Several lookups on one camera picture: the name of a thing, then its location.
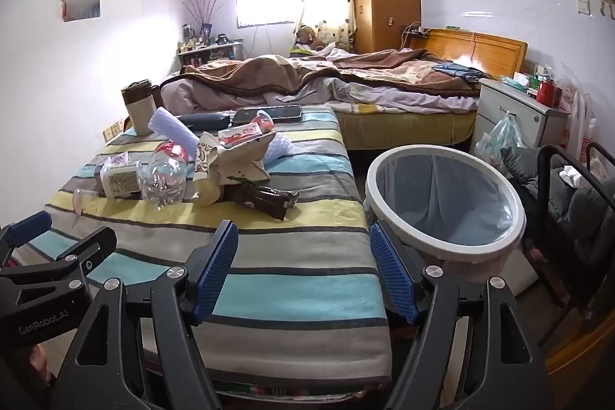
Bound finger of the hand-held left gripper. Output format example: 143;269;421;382
0;226;117;290
0;211;53;267

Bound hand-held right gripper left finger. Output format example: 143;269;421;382
48;220;239;410

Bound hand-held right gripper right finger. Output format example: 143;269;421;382
370;220;570;410

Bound small clear plastic cup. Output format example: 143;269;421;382
72;189;103;215

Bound white red milk carton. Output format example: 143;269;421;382
101;155;142;199

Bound white round trash bin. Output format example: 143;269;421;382
365;145;528;286

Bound brown snack wrapper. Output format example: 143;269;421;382
223;184;301;221

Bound clear plastic bin liner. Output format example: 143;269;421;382
375;153;517;247

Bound clear plastic bottle red label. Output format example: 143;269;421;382
141;141;189;211

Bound cream printed canvas bag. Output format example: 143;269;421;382
196;130;278;205

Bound long white foam net sleeve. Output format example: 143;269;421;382
151;106;200;151

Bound short white foam net sleeve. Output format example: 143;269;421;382
264;134;295;162

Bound red white snack packet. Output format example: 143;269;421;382
218;124;277;148

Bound person's left hand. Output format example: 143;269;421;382
30;343;53;372

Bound striped blanket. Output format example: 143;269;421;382
0;105;392;392

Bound yellow mattress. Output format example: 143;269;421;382
336;105;479;151

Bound dark blue glasses case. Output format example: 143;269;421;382
175;112;231;129

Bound black smartphone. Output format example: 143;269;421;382
233;105;303;124

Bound green printed plastic bag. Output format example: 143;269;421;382
475;112;524;162

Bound light purple quilt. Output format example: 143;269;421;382
161;74;481;115

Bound black metal chair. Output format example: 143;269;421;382
500;142;615;319

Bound grey cushioned armchair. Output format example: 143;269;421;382
500;146;615;257

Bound white nightstand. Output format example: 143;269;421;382
473;78;570;156

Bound bed with brown blanket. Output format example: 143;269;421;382
161;47;481;113

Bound blue folded clothing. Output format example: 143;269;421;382
431;61;487;80

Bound group of bottles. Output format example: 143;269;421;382
180;23;231;53

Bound white plastic bag red print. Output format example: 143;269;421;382
562;88;597;163

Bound red canister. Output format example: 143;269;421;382
537;78;560;106

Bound wooden bed headboard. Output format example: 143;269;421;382
423;28;528;77

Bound brown teddy bear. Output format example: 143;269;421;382
294;26;324;52

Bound vase of dried branches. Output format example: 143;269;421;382
185;0;226;42

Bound clear plastic bag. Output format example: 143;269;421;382
552;63;578;104

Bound window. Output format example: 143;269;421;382
235;0;303;28

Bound wall socket plate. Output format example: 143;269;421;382
103;120;126;142

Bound white wall shelf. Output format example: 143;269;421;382
178;42;243;67

